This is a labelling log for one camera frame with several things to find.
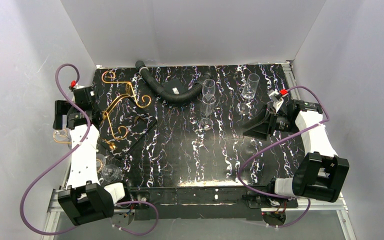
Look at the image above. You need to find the clear stemmed wine glass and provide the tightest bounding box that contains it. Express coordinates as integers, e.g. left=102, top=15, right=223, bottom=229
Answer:
left=95, top=153, right=123, bottom=184

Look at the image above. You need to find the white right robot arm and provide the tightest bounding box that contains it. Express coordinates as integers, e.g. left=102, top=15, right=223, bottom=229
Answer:
left=242, top=100, right=350, bottom=203

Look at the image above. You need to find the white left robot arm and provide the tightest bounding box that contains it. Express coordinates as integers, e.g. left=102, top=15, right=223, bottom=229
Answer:
left=53, top=85, right=126, bottom=226

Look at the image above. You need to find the black marble rack base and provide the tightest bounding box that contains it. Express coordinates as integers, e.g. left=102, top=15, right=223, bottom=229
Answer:
left=99, top=112, right=157, bottom=158

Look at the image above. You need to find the clear tumbler glass far right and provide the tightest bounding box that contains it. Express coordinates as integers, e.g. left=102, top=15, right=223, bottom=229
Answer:
left=237, top=73, right=260, bottom=116

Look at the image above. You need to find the tall clear flute front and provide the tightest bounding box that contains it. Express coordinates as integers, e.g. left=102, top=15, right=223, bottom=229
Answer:
left=199, top=93, right=216, bottom=131

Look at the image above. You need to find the tall clear flute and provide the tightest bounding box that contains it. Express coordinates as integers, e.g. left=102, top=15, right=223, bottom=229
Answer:
left=199, top=93, right=216, bottom=131
left=201, top=79, right=216, bottom=96

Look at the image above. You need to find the tall clear flute rear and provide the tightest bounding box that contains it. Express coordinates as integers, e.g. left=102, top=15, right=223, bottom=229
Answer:
left=201, top=79, right=216, bottom=96

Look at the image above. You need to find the black box with label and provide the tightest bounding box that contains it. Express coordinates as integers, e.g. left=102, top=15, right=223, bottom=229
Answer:
left=161, top=78, right=187, bottom=95

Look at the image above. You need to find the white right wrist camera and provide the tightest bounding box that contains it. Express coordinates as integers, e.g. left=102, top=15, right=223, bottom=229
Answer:
left=267, top=89, right=288, bottom=113

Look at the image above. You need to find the gold wire glass rack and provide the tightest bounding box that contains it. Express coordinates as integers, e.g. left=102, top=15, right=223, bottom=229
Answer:
left=53, top=78, right=149, bottom=145

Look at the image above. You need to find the black corrugated hose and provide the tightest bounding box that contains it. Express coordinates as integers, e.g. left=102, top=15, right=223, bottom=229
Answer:
left=134, top=60, right=213, bottom=104

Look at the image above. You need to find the black front mounting rail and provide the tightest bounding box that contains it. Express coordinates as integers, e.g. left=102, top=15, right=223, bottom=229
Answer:
left=128, top=186, right=275, bottom=220

